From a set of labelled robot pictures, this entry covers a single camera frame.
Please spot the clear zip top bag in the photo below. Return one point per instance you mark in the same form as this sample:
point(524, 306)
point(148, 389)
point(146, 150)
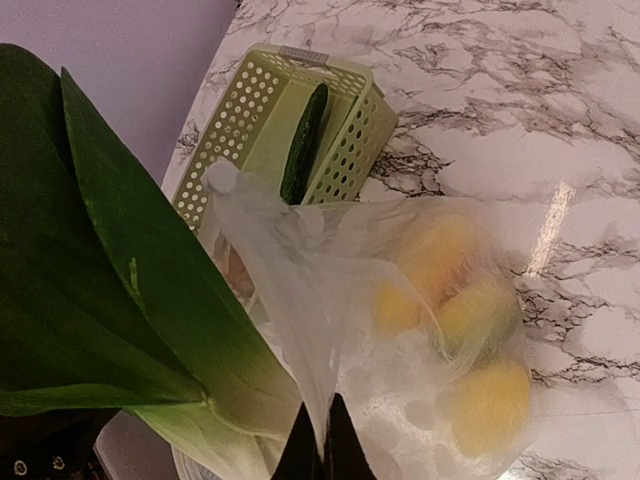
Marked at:
point(308, 276)

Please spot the green bok choy toy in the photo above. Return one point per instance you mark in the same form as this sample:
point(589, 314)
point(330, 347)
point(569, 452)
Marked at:
point(108, 300)

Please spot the green lime toy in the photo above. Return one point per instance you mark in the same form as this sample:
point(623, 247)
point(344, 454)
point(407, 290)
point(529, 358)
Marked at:
point(486, 312)

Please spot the yellow lemon toy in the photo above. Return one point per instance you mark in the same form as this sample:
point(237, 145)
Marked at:
point(489, 407)

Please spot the orange yellow mango toy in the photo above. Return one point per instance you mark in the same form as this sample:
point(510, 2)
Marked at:
point(435, 257)

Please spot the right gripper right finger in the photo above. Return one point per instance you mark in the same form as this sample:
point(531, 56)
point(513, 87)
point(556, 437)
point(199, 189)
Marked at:
point(344, 458)

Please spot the dark green cucumber toy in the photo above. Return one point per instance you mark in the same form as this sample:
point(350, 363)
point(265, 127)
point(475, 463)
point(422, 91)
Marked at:
point(301, 153)

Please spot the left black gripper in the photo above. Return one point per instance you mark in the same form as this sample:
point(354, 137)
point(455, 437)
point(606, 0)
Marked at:
point(53, 445)

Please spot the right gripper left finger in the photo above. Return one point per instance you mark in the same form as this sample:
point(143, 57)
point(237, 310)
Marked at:
point(300, 459)

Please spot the green perforated plastic basket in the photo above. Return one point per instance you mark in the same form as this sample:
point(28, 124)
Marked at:
point(254, 122)

